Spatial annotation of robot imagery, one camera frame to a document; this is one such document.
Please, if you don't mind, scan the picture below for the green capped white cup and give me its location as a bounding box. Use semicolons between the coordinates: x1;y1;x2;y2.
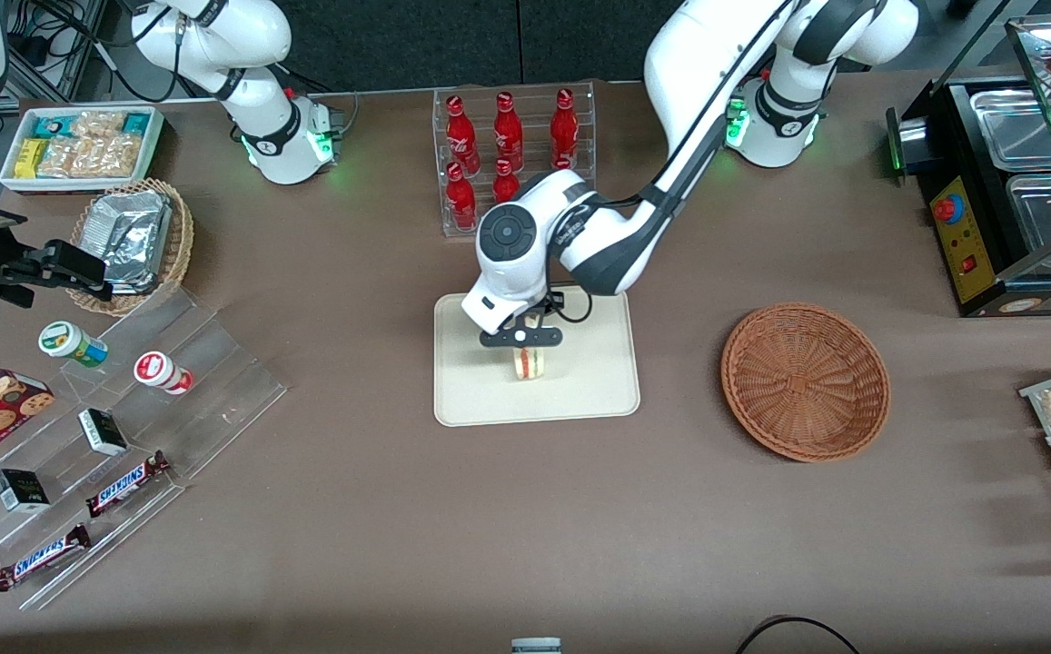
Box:
39;321;110;368

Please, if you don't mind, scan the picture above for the clear acrylic stepped display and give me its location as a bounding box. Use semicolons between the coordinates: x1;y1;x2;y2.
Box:
0;286;288;611

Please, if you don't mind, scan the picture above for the small black box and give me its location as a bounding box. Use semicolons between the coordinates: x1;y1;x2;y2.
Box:
78;408;129;457
0;469;51;514

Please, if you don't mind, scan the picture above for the yellow snack packet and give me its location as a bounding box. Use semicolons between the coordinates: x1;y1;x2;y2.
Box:
15;138;50;180

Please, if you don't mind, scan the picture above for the cream plastic serving tray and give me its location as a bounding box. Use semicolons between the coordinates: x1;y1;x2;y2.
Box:
433;283;641;428

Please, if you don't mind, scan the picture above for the clear bag of crackers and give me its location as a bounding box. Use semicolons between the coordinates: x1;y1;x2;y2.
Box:
71;110;128;140
37;136;90;179
84;133;143;178

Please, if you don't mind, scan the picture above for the red capped white cup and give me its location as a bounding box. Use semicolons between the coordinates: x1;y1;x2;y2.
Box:
134;351;194;395

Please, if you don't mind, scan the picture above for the brown snickers bar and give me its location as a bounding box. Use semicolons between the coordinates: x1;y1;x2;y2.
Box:
0;524;92;592
84;451;172;519

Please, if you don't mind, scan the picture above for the black cable loop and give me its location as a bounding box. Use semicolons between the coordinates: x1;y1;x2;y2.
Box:
734;616;862;654

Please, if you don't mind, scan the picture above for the black cable bundle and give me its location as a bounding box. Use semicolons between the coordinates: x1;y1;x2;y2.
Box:
12;0;183;103

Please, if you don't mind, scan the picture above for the silver foil pack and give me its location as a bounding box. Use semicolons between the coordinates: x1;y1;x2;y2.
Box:
80;193;172;273
103;263;168;294

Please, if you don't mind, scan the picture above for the triangular sandwich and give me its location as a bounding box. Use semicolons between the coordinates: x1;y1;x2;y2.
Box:
513;313;548;382

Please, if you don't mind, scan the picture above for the white rectangular snack bin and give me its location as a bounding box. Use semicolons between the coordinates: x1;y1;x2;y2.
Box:
0;106;165;194

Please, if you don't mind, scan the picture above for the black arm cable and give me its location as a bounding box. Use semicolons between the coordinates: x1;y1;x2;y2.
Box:
570;0;803;223

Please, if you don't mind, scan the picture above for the clear acrylic bottle rack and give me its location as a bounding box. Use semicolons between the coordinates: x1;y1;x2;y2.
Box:
432;82;597;239

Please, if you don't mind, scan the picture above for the small brown wicker basket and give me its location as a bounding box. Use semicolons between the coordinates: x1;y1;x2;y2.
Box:
69;178;194;317

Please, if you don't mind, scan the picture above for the black food warmer cabinet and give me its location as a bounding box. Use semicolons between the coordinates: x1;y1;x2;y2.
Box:
886;14;1051;319

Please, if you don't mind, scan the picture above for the large brown wicker basket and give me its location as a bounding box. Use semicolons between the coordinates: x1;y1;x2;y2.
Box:
720;302;891;463

